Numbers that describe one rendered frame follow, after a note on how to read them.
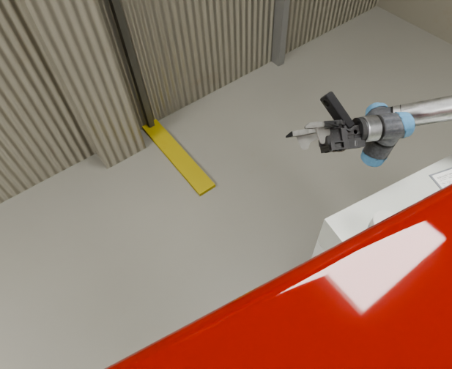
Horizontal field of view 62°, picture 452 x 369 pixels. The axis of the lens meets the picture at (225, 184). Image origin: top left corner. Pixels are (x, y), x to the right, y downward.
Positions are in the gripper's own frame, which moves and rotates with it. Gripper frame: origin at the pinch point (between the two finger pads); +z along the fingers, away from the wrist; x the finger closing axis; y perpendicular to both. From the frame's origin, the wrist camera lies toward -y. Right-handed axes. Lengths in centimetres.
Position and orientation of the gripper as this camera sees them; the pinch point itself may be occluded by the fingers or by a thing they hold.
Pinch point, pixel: (293, 129)
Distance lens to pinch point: 106.3
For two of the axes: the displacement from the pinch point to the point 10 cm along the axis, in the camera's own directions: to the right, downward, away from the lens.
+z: -9.8, 1.3, -1.7
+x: -1.7, 0.3, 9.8
